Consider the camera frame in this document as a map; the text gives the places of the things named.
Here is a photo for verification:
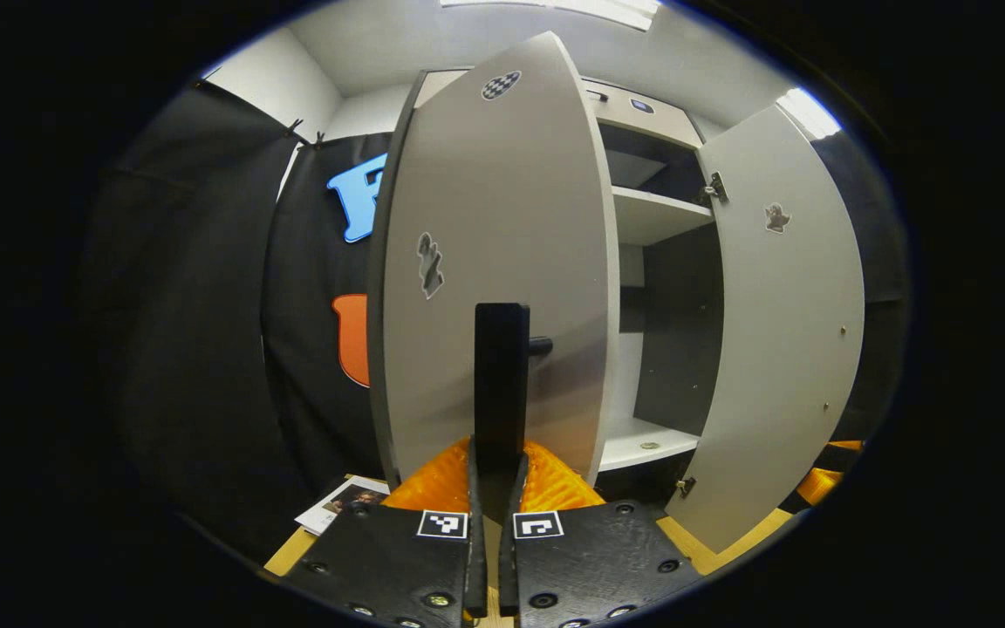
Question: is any beige double-door shoe cabinet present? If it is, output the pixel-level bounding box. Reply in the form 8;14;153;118
366;31;867;555

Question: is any white cabinet shelf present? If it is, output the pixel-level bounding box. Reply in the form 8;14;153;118
598;417;701;474
612;186;716;247

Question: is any black door handle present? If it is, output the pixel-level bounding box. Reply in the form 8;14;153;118
474;303;554;522

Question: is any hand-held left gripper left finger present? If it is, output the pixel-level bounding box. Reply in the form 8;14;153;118
280;434;489;628

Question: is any white photo book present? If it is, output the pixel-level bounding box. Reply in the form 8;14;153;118
295;475;392;536

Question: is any beige shoe cabinet door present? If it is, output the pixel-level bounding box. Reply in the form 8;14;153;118
366;31;621;489
664;105;867;555

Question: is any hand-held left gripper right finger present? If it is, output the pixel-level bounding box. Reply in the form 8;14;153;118
497;439;704;628

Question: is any ceiling light panel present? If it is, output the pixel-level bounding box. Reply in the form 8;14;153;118
775;87;844;140
440;0;662;32

